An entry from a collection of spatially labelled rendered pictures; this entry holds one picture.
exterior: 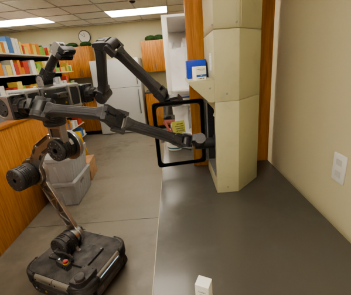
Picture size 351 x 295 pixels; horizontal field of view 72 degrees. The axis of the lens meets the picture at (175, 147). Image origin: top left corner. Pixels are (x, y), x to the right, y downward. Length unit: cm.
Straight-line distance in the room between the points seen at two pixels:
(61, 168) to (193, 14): 234
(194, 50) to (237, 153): 64
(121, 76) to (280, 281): 565
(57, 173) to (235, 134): 246
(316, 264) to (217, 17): 98
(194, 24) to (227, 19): 38
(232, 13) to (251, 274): 98
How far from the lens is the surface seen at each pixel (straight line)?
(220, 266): 91
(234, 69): 113
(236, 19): 116
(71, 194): 330
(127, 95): 612
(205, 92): 112
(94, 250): 216
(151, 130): 121
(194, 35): 148
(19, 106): 140
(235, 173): 126
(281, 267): 94
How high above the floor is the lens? 159
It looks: 19 degrees down
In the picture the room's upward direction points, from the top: 5 degrees counter-clockwise
